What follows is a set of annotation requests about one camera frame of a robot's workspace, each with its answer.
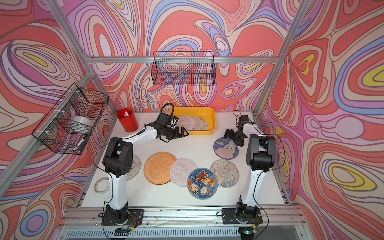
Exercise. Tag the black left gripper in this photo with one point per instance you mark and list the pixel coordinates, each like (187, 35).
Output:
(177, 135)

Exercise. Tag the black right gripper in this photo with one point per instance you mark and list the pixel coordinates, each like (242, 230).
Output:
(231, 133)

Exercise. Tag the pink rainbow horse coaster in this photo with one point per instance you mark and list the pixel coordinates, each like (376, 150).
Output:
(187, 122)

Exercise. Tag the purple space bunny coaster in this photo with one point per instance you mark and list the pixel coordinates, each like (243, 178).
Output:
(225, 148)

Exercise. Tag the pink bunny coaster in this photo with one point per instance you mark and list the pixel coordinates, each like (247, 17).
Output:
(199, 122)

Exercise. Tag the green floral bear coaster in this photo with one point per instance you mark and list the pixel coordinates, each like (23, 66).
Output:
(205, 126)

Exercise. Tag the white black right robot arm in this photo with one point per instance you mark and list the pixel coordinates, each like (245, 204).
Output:
(260, 155)

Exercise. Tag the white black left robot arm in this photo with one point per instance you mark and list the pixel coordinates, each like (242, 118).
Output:
(118, 158)

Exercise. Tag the beige wave pattern coaster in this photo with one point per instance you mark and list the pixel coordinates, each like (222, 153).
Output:
(226, 172)

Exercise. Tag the pink unicorn coaster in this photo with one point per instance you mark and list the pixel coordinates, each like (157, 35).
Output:
(180, 171)

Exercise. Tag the orange waffle pattern coaster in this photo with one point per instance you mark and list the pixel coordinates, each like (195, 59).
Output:
(157, 168)

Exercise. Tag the blue toast cartoon coaster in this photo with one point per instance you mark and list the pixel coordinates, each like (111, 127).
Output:
(202, 183)

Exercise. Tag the beige cat coaster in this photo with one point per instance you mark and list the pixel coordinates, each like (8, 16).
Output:
(135, 169)

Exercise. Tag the red cylindrical cup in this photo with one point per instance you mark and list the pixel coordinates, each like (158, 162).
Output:
(128, 120)

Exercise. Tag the clear tape roll on table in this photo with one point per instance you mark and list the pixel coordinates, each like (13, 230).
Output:
(102, 185)

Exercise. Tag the silver tape roll in basket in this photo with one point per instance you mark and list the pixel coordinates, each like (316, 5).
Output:
(80, 125)

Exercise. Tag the black wire basket on back wall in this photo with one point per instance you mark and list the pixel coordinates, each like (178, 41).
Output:
(184, 68)

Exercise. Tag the black wire basket on wall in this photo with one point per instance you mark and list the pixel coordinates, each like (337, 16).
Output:
(184, 68)
(53, 130)

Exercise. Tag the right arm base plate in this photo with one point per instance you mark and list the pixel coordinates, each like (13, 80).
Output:
(251, 215)

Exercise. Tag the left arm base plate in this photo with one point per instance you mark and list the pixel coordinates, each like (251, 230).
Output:
(124, 217)

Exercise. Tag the black wire basket on left wall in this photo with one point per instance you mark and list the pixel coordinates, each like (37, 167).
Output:
(53, 130)

